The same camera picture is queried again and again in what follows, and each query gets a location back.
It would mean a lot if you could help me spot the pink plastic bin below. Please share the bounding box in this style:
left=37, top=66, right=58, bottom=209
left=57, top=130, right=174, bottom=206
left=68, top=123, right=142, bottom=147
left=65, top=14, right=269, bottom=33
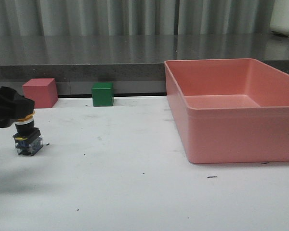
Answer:
left=164, top=58, right=289, bottom=164

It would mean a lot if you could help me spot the pink cube block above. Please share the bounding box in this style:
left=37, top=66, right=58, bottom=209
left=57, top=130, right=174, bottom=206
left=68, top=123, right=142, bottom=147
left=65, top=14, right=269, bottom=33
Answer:
left=22, top=78, right=58, bottom=109

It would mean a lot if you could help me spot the white appliance in background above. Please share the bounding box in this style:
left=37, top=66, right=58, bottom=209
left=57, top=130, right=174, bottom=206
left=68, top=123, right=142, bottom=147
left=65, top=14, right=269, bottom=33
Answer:
left=270, top=0, right=289, bottom=37

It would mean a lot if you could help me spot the dark grey counter shelf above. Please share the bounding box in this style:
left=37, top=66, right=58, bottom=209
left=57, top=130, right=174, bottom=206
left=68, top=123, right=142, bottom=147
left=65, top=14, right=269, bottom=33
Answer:
left=0, top=33, right=289, bottom=97

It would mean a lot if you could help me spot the green cube block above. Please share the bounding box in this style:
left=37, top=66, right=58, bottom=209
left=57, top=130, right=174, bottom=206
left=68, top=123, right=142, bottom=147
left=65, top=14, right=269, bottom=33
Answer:
left=92, top=82, right=114, bottom=107

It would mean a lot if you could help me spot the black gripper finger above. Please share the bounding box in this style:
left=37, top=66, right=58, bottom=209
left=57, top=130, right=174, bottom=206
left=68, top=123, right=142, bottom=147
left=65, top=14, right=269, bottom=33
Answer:
left=0, top=87, right=35, bottom=128

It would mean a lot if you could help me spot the yellow push button switch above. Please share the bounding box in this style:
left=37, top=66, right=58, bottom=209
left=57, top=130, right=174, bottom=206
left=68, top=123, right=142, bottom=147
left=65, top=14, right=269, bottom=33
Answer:
left=13, top=112, right=43, bottom=156

